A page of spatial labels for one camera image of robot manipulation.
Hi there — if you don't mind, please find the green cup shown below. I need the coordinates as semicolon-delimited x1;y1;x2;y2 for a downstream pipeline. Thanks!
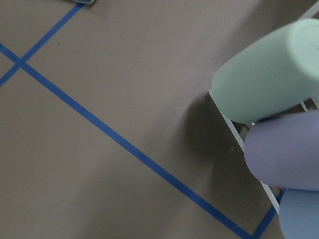
208;18;319;124

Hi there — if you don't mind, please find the white wire cup rack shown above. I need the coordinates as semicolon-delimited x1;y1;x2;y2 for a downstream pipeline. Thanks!
208;0;319;215

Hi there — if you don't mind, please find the blue cup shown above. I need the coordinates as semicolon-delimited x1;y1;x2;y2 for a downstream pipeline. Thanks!
279;189;319;239

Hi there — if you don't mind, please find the purple cup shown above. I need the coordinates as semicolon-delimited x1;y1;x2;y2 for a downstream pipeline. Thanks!
244;111;319;191

